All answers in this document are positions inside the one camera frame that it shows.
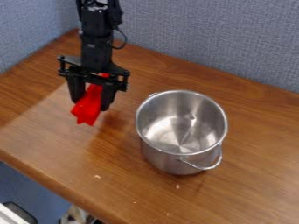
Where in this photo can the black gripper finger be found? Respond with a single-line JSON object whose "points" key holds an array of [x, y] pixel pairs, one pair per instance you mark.
{"points": [[106, 96], [76, 86]]}

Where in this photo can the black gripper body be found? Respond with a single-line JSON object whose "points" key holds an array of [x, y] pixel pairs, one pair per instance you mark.
{"points": [[93, 65]]}

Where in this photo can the red plastic block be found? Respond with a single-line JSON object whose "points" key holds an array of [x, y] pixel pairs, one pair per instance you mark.
{"points": [[86, 107]]}

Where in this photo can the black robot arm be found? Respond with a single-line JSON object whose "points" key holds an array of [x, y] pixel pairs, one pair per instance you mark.
{"points": [[101, 9]]}

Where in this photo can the stainless steel pot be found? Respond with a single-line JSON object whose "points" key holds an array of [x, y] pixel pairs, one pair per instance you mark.
{"points": [[181, 126]]}

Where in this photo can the white object under table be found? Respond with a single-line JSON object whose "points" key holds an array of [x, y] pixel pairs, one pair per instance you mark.
{"points": [[77, 216]]}

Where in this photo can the black and white chair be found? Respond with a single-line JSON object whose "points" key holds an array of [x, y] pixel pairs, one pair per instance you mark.
{"points": [[13, 215]]}

